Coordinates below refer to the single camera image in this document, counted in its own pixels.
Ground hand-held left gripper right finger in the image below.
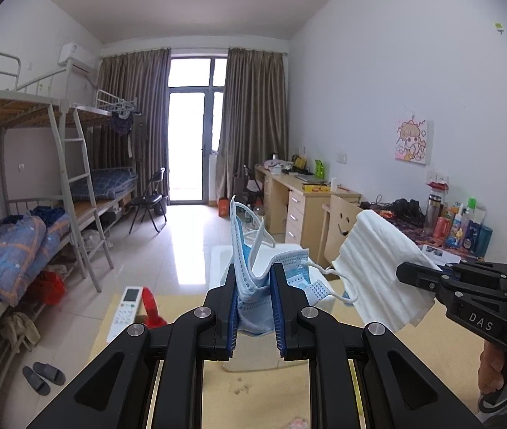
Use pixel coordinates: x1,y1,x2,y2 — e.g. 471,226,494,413
271,263,483,429

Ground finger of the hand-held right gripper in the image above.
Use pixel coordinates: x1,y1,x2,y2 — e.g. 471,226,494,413
395,260,507,294
435,279,507,307

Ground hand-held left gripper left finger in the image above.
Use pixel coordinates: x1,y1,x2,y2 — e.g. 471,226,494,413
25,263,239,429

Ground blue face mask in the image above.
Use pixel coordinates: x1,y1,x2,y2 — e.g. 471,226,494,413
229,194,357,338

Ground white face mask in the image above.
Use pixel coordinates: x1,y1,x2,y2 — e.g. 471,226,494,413
330,209,443,334

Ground white foam box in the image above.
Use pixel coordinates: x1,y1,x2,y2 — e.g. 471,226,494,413
209,243,313,373

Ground person's right hand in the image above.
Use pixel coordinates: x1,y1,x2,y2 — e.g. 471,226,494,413
478,344,507,398

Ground white paper sheet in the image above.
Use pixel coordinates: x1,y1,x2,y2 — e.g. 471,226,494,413
419,243,462,265

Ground desk with patterned cloth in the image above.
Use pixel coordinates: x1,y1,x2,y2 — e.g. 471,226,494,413
361,201,507,265

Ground group of toiletry bottles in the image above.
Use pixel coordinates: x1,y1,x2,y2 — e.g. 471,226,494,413
423,179,494,253

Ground black bag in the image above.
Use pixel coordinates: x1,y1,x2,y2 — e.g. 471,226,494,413
391,198,425,230

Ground red plastic object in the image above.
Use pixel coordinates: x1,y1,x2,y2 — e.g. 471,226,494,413
139,287,167,329

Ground wooden chair with smiley face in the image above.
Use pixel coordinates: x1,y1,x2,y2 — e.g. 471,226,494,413
322,194,367,269

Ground white remote control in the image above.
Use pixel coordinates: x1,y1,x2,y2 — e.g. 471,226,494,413
107,287,145,345

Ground wooden desk with drawers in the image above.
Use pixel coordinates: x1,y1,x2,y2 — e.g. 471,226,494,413
254,164,362,244

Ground black folding chair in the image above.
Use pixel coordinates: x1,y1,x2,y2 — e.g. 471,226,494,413
127,167,168,233

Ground glass balcony door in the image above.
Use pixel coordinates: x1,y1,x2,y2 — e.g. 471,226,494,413
167,56,228,204

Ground red bag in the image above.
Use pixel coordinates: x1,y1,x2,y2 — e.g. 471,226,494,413
27,270,67,307

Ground grey slipper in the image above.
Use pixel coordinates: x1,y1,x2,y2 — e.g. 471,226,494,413
22,365,52,396
33,361,67,386

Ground brown curtain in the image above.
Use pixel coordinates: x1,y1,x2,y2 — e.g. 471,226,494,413
215,47,291,208
97,48,171,206

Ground beige cloth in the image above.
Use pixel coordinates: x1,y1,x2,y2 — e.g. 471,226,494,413
2,312,42,354

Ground white bunk bed ladder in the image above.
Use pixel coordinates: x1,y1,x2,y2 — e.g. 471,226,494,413
49,105,115,293

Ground hanging dark clothes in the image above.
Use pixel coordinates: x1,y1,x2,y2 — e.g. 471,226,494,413
109,109,147,159

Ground blue plaid quilt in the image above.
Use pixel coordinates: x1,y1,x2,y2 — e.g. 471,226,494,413
0,213,72,307

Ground metal bunk bed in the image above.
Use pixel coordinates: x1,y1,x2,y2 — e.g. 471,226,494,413
0,47,143,367

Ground white air conditioner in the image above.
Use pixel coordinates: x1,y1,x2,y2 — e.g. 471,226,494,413
58,43,95,74

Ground wall poster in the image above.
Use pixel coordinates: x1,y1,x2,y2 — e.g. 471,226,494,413
394,117,433,166

